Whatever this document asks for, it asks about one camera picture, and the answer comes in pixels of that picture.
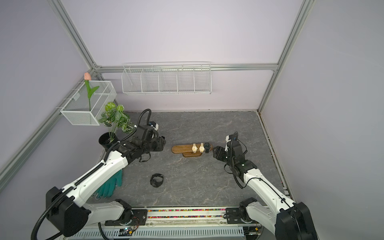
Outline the black watch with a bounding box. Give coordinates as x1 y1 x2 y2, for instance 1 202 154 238
204 143 211 154
150 174 164 188

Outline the beige watch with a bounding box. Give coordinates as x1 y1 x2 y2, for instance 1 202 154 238
192 144 198 153
199 143 205 153

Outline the wooden watch stand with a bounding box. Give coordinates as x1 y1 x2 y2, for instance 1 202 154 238
171 142 213 158

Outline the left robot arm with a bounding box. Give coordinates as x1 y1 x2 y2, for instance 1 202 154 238
31 122 166 240

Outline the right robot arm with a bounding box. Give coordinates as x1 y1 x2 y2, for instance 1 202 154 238
213 135 319 240

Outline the green leafy plant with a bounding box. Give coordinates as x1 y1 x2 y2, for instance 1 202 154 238
98 102 135 143

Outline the black vase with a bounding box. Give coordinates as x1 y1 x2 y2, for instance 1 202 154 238
99 132 119 151

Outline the white mesh basket left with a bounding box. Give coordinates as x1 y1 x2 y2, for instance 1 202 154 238
60 80 117 126

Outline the pink tulip flower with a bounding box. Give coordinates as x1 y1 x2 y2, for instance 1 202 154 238
84 73 99 111

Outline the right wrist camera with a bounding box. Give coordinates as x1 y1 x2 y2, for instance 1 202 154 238
226 135 233 146

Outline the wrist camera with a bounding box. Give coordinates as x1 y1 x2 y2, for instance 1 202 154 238
149 121 159 131
226 135 233 146

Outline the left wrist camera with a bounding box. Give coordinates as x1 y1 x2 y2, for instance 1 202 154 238
149 121 159 131

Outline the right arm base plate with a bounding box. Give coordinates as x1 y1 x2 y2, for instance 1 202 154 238
223 208 248 224

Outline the colourful cable strip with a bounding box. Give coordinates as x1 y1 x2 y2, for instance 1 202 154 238
147 207 226 219

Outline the white wire wall shelf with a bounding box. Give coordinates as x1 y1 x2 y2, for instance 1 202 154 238
121 62 212 95

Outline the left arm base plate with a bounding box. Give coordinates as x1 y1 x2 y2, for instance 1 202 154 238
104 209 148 226

